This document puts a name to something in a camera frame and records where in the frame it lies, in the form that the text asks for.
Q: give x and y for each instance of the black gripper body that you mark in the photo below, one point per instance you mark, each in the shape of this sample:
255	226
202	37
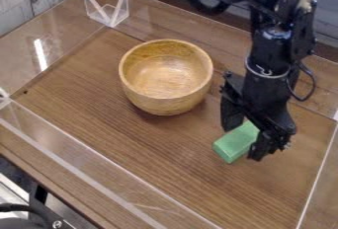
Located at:
262	91

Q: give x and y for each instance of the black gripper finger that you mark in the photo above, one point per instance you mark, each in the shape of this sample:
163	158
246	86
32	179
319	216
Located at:
265	146
231	114

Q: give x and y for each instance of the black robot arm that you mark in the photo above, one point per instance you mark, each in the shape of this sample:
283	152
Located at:
282	31

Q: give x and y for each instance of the green rectangular block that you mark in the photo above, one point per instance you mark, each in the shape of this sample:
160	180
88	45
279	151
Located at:
232	145

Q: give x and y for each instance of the brown wooden bowl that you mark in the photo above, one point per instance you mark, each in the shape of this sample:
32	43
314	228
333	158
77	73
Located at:
166	76

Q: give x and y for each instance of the clear acrylic front wall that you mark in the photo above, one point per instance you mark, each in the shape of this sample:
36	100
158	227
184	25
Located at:
96	186

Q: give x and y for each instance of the black metal table bracket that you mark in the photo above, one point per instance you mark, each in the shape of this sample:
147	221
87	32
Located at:
43	216

